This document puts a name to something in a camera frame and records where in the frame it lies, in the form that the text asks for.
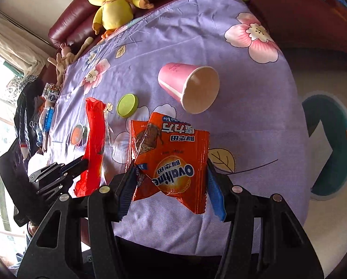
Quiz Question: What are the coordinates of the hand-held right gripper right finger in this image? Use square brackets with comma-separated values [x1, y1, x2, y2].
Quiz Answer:
[206, 158, 325, 279]

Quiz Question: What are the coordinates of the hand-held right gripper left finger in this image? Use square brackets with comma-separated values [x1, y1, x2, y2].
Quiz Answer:
[16, 163, 139, 279]

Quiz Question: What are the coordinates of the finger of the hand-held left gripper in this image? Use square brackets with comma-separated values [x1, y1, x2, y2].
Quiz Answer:
[64, 156, 89, 181]

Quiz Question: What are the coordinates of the red plastic wrapper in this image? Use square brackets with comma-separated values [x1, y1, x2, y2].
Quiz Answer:
[74, 97, 107, 197]

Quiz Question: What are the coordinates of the small orange round cup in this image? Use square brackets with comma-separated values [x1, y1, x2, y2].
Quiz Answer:
[71, 124, 88, 146]

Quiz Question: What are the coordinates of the orange snack packet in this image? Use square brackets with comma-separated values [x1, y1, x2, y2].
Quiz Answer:
[127, 120, 151, 186]
[132, 112, 210, 215]

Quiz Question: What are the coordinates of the green round lid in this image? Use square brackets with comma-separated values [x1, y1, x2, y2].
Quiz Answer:
[117, 93, 139, 119]

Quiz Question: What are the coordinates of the pink paper cup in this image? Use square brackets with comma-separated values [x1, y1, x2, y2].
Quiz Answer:
[157, 62, 220, 115]

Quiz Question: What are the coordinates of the teal trash bin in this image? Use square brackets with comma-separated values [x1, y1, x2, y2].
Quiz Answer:
[301, 91, 347, 202]

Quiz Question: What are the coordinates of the dark cloth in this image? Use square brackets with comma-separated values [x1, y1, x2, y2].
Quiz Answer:
[13, 76, 46, 157]

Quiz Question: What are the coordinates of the purple floral blanket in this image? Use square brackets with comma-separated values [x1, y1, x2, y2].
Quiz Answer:
[47, 0, 312, 256]

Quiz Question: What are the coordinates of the colourful small packet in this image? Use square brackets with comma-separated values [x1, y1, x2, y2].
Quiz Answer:
[42, 83, 60, 103]

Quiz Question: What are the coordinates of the beige plush doll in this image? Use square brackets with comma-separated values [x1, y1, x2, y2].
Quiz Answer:
[47, 36, 94, 86]

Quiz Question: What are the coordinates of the beige window curtain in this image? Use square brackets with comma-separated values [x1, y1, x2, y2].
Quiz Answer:
[0, 10, 49, 76]

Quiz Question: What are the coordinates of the yellow chick plush toy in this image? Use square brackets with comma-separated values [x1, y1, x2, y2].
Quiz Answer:
[87, 0, 154, 40]

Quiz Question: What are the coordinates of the red leather sofa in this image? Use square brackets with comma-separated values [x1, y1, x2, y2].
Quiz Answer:
[48, 0, 347, 61]

